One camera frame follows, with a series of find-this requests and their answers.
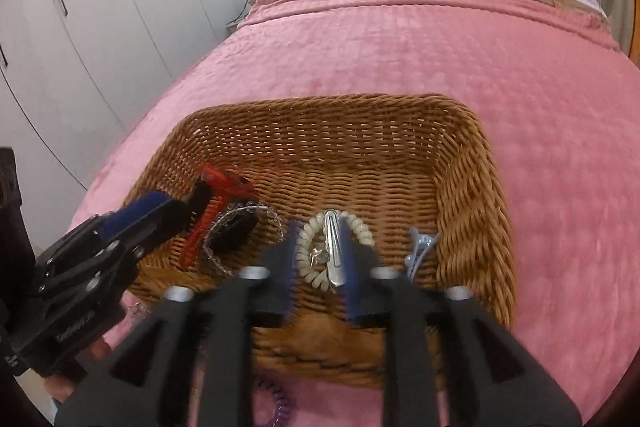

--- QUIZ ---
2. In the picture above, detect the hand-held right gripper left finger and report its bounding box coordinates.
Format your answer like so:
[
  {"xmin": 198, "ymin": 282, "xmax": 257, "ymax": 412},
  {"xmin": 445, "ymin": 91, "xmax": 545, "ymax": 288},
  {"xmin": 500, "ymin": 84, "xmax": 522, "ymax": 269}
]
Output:
[{"xmin": 54, "ymin": 219, "xmax": 301, "ymax": 427}]

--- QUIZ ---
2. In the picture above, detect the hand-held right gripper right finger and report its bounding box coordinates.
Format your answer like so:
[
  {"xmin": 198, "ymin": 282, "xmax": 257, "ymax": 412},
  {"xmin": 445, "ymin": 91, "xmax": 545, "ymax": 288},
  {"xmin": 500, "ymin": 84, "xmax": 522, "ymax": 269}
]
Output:
[{"xmin": 340, "ymin": 219, "xmax": 583, "ymax": 427}]

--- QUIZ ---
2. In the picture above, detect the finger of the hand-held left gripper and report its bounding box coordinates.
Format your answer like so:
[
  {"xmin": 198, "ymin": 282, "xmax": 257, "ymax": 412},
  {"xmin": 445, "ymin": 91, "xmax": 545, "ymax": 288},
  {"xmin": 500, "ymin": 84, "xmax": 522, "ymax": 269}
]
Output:
[
  {"xmin": 42, "ymin": 207, "xmax": 201, "ymax": 305},
  {"xmin": 35, "ymin": 179, "xmax": 218, "ymax": 278}
]

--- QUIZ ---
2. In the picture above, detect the cream coil hair tie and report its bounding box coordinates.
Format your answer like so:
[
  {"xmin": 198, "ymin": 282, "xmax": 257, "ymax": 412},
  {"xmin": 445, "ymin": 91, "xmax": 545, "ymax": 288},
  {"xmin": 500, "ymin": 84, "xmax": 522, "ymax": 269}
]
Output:
[{"xmin": 296, "ymin": 211, "xmax": 375, "ymax": 292}]

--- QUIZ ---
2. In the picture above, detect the silver metal hair clip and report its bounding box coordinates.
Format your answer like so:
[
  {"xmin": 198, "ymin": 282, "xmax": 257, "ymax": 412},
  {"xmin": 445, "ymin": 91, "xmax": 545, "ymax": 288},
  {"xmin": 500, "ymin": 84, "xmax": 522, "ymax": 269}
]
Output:
[{"xmin": 307, "ymin": 209, "xmax": 347, "ymax": 292}]

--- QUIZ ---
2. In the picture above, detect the clear chain bracelet black charm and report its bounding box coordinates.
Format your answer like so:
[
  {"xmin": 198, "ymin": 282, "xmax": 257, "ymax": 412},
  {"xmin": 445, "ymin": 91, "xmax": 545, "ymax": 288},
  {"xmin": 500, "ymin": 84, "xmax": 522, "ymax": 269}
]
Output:
[{"xmin": 202, "ymin": 202, "xmax": 286, "ymax": 280}]

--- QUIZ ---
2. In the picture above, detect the blue hair claw clip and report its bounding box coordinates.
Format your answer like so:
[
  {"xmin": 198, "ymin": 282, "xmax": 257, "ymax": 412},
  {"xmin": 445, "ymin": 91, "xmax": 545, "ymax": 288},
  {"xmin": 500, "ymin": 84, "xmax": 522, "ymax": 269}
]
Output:
[{"xmin": 404, "ymin": 227, "xmax": 443, "ymax": 283}]

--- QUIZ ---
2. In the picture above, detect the red coil cord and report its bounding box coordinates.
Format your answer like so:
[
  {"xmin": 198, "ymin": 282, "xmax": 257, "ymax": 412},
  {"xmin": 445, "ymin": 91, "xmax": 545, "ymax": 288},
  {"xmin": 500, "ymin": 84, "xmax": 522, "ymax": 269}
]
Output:
[{"xmin": 182, "ymin": 164, "xmax": 258, "ymax": 268}]

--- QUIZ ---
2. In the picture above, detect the brown wicker basket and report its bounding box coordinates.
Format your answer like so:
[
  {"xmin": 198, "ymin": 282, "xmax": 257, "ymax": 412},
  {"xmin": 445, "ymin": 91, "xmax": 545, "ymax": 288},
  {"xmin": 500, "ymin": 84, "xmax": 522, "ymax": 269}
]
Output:
[{"xmin": 120, "ymin": 93, "xmax": 517, "ymax": 390}]

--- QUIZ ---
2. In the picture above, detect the person's left hand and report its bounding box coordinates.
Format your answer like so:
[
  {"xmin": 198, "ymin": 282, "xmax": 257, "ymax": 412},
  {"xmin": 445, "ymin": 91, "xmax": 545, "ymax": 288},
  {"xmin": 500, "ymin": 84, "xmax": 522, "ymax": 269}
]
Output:
[{"xmin": 42, "ymin": 338, "xmax": 115, "ymax": 408}]

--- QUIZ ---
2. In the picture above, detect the white wardrobe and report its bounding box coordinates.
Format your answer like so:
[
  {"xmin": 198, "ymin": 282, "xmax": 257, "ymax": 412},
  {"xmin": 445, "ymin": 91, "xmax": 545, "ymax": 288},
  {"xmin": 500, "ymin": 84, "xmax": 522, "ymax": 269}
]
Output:
[{"xmin": 0, "ymin": 0, "xmax": 251, "ymax": 253}]

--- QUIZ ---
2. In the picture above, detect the pink fleece blanket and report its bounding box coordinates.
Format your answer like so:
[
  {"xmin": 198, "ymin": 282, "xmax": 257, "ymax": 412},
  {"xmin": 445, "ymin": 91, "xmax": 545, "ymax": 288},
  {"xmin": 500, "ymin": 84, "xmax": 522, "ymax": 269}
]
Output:
[{"xmin": 52, "ymin": 0, "xmax": 640, "ymax": 427}]

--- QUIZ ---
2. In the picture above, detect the purple coil hair tie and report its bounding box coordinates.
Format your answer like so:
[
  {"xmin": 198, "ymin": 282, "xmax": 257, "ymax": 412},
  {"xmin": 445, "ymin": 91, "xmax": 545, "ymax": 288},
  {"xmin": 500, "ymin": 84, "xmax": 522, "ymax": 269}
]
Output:
[{"xmin": 257, "ymin": 377, "xmax": 292, "ymax": 427}]

